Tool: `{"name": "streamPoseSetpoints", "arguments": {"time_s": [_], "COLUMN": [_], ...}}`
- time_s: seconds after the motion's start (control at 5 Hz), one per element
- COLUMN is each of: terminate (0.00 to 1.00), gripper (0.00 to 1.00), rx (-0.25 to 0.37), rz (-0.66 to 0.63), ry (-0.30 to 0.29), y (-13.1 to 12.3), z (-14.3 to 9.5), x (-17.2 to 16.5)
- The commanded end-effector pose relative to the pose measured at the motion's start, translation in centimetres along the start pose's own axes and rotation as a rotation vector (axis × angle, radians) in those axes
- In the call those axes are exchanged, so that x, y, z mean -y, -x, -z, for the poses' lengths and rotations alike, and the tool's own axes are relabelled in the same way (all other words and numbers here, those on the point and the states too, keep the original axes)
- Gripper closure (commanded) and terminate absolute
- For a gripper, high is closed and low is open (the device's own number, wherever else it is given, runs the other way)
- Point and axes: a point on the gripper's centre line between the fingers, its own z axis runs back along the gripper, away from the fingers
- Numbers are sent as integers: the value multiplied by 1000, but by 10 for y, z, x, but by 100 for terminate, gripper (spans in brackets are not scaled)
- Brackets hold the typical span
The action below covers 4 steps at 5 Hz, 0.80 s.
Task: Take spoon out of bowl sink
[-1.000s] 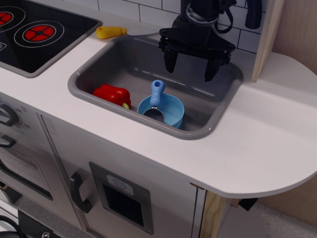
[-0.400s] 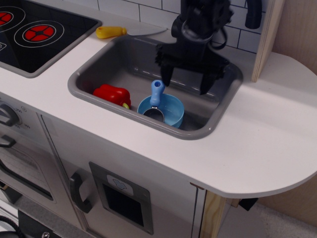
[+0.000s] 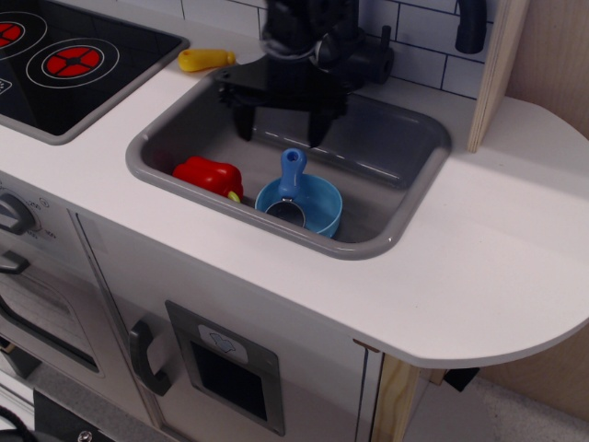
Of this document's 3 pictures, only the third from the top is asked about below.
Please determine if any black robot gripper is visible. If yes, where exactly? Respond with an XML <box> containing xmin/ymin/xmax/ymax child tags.
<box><xmin>215</xmin><ymin>55</ymin><xmax>348</xmax><ymax>148</ymax></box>

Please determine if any blue handled metal measuring spoon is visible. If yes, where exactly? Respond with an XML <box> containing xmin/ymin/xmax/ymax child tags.
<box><xmin>266</xmin><ymin>148</ymin><xmax>306</xmax><ymax>227</ymax></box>

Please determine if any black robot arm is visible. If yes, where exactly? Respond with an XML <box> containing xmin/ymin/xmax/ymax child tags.
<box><xmin>214</xmin><ymin>1</ymin><xmax>349</xmax><ymax>147</ymax></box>

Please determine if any light blue plastic bowl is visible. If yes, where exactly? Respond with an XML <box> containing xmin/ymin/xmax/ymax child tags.
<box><xmin>255</xmin><ymin>174</ymin><xmax>342</xmax><ymax>238</ymax></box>

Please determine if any grey toy sink basin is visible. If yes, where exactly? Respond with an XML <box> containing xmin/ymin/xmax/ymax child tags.
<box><xmin>126</xmin><ymin>75</ymin><xmax>451</xmax><ymax>260</ymax></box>

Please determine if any red toy bell pepper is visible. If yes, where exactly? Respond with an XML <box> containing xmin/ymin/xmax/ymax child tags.
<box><xmin>172</xmin><ymin>157</ymin><xmax>244</xmax><ymax>203</ymax></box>

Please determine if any dark grey toy faucet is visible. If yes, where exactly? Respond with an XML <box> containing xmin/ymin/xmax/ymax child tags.
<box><xmin>359</xmin><ymin>1</ymin><xmax>491</xmax><ymax>99</ymax></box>

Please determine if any black toy stovetop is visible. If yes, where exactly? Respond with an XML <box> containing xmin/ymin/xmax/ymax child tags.
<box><xmin>1</xmin><ymin>1</ymin><xmax>188</xmax><ymax>145</ymax></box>

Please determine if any grey toy ice dispenser panel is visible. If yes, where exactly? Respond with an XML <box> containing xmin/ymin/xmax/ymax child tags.
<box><xmin>166</xmin><ymin>300</ymin><xmax>285</xmax><ymax>436</ymax></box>

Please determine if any grey oven knob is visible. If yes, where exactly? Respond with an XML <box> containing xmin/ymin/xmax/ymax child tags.
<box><xmin>1</xmin><ymin>193</ymin><xmax>36</xmax><ymax>235</ymax></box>

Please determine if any light wood side post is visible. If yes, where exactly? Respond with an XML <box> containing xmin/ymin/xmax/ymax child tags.
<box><xmin>467</xmin><ymin>0</ymin><xmax>530</xmax><ymax>153</ymax></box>

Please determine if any dark grey cabinet door handle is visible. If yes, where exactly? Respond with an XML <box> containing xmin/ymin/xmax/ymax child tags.
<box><xmin>128</xmin><ymin>319</ymin><xmax>173</xmax><ymax>397</ymax></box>

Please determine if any grey oven door handle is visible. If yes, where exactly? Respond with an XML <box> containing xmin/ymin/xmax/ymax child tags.
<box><xmin>0</xmin><ymin>250</ymin><xmax>29</xmax><ymax>274</ymax></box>

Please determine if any black cable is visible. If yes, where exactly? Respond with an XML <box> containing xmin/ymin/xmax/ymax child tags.
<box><xmin>0</xmin><ymin>407</ymin><xmax>38</xmax><ymax>442</ymax></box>

